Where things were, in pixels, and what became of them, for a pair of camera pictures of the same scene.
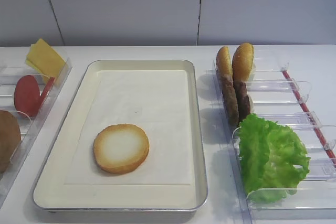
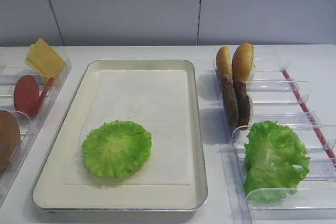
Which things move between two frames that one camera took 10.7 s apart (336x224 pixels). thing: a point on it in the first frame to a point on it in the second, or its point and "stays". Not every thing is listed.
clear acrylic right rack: x=282 y=146 stays
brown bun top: x=10 y=139 stays
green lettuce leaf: x=264 y=145 to x=117 y=149
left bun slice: x=223 y=63 stays
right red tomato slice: x=45 y=93 stays
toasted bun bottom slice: x=121 y=148 to x=123 y=176
